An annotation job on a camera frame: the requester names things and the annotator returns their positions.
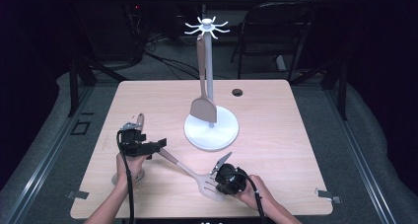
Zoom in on black folding chair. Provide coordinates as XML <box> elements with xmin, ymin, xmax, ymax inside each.
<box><xmin>230</xmin><ymin>1</ymin><xmax>317</xmax><ymax>82</ymax></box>

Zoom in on beige solid spatula turner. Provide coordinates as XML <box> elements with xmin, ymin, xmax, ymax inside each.
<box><xmin>189</xmin><ymin>34</ymin><xmax>219</xmax><ymax>124</ymax></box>

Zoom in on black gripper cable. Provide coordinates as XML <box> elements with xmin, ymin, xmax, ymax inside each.
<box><xmin>115</xmin><ymin>130</ymin><xmax>136</xmax><ymax>224</ymax></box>
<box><xmin>229</xmin><ymin>170</ymin><xmax>267</xmax><ymax>224</ymax></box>

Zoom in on beige perforated skimmer spoon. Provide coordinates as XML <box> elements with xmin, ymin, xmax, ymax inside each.
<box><xmin>110</xmin><ymin>112</ymin><xmax>146</xmax><ymax>187</ymax></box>

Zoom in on person's left hand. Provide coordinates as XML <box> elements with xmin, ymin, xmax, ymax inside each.
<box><xmin>114</xmin><ymin>152</ymin><xmax>150</xmax><ymax>189</ymax></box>

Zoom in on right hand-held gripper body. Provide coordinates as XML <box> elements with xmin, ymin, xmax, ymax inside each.
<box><xmin>209</xmin><ymin>151</ymin><xmax>248</xmax><ymax>196</ymax></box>

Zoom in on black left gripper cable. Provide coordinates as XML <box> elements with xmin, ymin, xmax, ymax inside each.
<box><xmin>115</xmin><ymin>130</ymin><xmax>136</xmax><ymax>224</ymax></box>

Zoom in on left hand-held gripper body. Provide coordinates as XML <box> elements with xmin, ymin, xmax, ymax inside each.
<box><xmin>117</xmin><ymin>121</ymin><xmax>148</xmax><ymax>158</ymax></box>

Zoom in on black metal stand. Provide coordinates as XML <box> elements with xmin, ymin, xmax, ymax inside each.
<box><xmin>67</xmin><ymin>57</ymin><xmax>128</xmax><ymax>117</ymax></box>
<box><xmin>289</xmin><ymin>57</ymin><xmax>349</xmax><ymax>121</ymax></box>

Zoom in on person's right hand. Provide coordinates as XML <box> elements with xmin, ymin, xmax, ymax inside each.
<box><xmin>234</xmin><ymin>174</ymin><xmax>274</xmax><ymax>212</ymax></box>

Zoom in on grey metal bracket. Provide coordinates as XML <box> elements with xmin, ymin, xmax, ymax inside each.
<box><xmin>314</xmin><ymin>187</ymin><xmax>343</xmax><ymax>205</ymax></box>
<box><xmin>66</xmin><ymin>189</ymin><xmax>91</xmax><ymax>200</ymax></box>

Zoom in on beige slotted spatula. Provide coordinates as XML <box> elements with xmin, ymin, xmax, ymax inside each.
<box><xmin>157</xmin><ymin>147</ymin><xmax>232</xmax><ymax>203</ymax></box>

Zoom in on black floor cables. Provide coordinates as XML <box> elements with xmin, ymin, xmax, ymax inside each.
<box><xmin>124</xmin><ymin>31</ymin><xmax>205</xmax><ymax>81</ymax></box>

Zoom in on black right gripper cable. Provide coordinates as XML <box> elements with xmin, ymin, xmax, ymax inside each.
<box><xmin>229</xmin><ymin>170</ymin><xmax>267</xmax><ymax>224</ymax></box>

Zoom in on aluminium floor rail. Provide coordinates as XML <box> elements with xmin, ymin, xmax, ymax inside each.
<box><xmin>1</xmin><ymin>85</ymin><xmax>95</xmax><ymax>224</ymax></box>
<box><xmin>324</xmin><ymin>87</ymin><xmax>397</xmax><ymax>224</ymax></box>

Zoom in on white utensil rack stand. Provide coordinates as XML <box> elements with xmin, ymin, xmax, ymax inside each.
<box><xmin>182</xmin><ymin>16</ymin><xmax>241</xmax><ymax>152</ymax></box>

